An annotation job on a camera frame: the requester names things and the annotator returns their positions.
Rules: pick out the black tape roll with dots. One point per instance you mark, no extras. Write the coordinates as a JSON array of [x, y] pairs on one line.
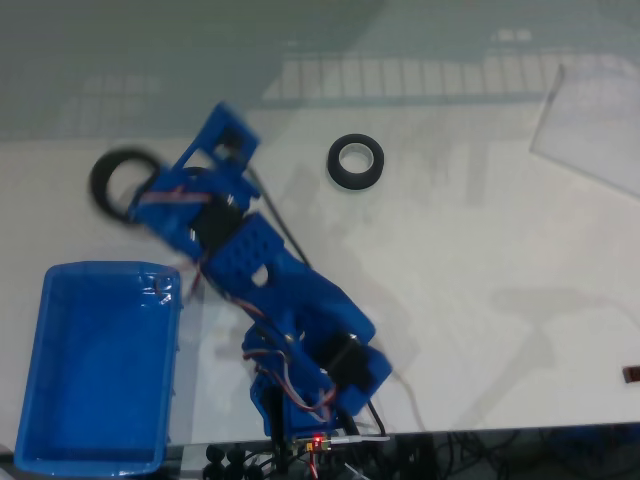
[[97, 185], [376, 167]]

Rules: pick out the blue plastic bin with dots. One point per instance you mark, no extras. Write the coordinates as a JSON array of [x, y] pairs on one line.
[[100, 350]]

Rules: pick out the black clamp knob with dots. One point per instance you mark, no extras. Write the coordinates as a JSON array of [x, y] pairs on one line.
[[215, 453], [255, 473], [213, 473], [235, 455]]

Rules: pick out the motor controller board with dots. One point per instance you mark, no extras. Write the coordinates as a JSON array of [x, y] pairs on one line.
[[316, 444]]

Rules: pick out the clear plastic sheet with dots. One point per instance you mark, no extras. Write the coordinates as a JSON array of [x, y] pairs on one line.
[[590, 130]]

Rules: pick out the small dark red object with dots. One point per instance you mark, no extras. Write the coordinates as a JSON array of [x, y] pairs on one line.
[[631, 375]]

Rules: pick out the blue camera mount with camera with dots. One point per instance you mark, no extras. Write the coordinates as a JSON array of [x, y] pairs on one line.
[[215, 125]]

